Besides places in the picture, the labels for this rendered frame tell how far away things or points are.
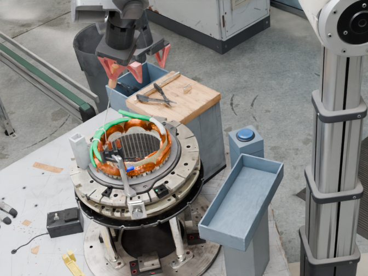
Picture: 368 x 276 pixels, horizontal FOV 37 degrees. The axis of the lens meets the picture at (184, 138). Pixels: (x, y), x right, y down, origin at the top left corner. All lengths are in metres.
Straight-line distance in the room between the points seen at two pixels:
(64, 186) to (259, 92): 1.85
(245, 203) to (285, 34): 2.77
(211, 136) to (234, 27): 2.21
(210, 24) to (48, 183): 2.17
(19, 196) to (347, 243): 1.00
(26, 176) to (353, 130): 1.07
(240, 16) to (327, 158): 2.50
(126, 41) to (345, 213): 0.75
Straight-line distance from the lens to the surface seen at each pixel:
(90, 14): 1.07
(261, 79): 3.52
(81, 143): 1.31
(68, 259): 1.57
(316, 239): 1.59
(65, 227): 1.64
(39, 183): 1.85
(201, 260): 1.48
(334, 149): 1.37
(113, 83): 1.22
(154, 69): 1.74
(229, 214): 1.28
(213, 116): 1.59
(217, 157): 1.69
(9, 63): 2.70
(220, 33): 3.72
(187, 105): 1.54
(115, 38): 1.12
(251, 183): 1.34
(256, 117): 3.21
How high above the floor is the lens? 1.97
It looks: 39 degrees down
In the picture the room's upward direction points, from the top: 9 degrees counter-clockwise
